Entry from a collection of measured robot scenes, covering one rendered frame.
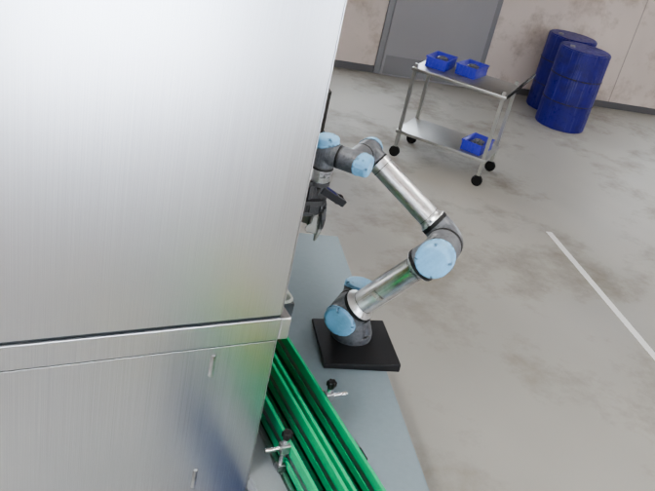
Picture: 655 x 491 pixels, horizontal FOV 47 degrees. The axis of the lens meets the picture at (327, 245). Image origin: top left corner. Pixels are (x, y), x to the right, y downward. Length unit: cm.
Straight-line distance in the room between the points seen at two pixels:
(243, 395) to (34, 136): 80
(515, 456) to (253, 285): 238
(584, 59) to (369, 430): 669
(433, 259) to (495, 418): 175
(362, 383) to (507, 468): 126
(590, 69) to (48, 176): 770
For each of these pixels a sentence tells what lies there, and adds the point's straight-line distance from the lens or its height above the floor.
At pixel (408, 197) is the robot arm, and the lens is 247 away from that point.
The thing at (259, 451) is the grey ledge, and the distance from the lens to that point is 212.
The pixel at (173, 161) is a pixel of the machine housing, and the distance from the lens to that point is 142.
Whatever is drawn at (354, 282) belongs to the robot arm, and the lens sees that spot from 268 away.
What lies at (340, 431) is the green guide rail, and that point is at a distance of 214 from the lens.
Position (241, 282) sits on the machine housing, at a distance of 161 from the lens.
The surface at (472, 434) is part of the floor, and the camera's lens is 381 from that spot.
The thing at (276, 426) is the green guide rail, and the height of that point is 95.
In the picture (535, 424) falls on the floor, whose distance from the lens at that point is 404.
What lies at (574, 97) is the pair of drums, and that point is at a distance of 878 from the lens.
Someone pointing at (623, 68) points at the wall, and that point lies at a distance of 1047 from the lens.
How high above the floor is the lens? 235
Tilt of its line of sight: 28 degrees down
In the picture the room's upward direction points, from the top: 13 degrees clockwise
